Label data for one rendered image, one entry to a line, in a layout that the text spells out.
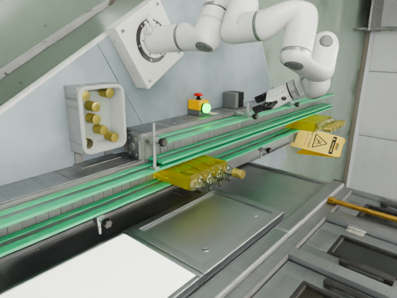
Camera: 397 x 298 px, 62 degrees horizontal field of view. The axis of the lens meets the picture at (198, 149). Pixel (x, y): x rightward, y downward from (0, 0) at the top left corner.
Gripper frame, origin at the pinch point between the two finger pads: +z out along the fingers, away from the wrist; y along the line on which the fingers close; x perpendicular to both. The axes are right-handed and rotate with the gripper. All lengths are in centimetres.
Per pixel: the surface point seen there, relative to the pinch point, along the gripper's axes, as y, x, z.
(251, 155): 20.6, -36.6, 23.3
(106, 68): -27, 47, 33
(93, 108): -42, 40, 36
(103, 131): -43, 32, 39
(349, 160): 440, -387, 29
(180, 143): -21.5, 6.6, 29.6
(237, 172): -32.3, -8.4, 8.9
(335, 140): 243, -197, 11
